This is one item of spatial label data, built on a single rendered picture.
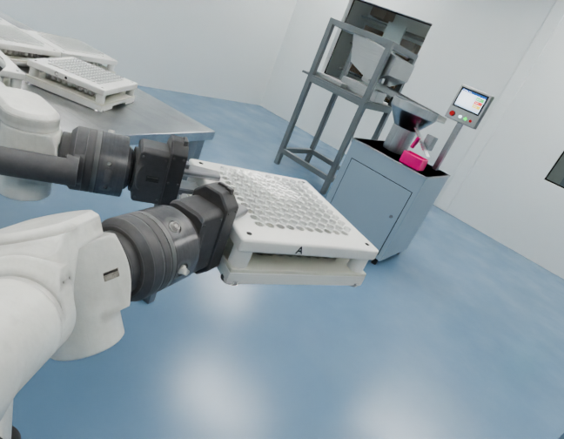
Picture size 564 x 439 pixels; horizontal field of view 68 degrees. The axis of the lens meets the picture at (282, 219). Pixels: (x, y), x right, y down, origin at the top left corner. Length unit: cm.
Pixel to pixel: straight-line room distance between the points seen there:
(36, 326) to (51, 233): 8
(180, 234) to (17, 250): 17
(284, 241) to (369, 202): 260
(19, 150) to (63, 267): 30
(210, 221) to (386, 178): 265
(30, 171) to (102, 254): 22
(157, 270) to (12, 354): 19
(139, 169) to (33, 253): 32
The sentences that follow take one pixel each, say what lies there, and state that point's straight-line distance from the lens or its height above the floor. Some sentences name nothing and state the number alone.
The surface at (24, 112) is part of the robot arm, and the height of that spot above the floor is 107.
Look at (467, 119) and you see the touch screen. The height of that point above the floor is 118.
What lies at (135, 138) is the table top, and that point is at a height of 83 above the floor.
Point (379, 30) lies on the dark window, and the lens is 647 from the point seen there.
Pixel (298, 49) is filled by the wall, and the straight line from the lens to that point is 698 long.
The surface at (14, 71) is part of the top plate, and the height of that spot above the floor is 91.
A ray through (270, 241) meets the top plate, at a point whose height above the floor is 103.
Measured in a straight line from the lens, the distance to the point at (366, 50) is 416.
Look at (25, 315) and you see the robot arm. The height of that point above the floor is 108.
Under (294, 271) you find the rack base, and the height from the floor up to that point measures 98.
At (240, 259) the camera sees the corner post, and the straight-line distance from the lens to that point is 54.
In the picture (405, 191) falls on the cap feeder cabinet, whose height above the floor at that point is 61.
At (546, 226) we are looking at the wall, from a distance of 563.
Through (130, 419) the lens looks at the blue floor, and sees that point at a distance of 160.
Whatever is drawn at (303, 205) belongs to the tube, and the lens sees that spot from 69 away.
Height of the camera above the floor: 127
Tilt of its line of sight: 23 degrees down
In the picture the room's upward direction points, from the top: 23 degrees clockwise
